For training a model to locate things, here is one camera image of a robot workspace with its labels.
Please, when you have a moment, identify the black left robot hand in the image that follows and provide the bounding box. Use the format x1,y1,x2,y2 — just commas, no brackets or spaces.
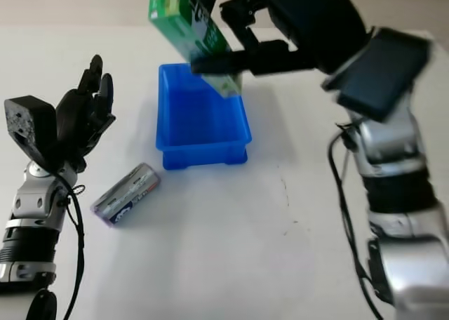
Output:
52,54,117,174

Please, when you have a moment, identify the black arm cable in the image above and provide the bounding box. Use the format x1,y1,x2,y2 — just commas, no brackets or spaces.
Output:
51,172,87,320
327,122,387,320

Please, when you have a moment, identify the green toothpaste box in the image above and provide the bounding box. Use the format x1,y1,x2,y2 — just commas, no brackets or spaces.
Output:
147,0,243,100

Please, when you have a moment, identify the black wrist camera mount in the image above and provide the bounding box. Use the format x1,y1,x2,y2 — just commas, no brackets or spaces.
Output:
321,26,432,122
4,95,59,167

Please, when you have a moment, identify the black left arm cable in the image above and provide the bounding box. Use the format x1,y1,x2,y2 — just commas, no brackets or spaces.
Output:
51,172,87,320

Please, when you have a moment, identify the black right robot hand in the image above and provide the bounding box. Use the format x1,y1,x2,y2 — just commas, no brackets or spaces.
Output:
189,0,373,78

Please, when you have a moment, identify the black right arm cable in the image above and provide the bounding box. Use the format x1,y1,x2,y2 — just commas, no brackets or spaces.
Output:
327,122,387,320

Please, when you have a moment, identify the blue plastic tray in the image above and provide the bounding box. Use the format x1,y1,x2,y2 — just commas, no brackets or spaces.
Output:
155,62,254,172

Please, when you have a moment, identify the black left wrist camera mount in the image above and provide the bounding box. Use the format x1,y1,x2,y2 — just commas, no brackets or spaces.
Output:
4,95,59,167

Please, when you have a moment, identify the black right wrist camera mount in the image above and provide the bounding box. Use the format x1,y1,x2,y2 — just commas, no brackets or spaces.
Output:
321,26,432,122

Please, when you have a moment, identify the silver purple pack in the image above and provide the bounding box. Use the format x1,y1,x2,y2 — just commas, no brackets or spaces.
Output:
89,161,163,229

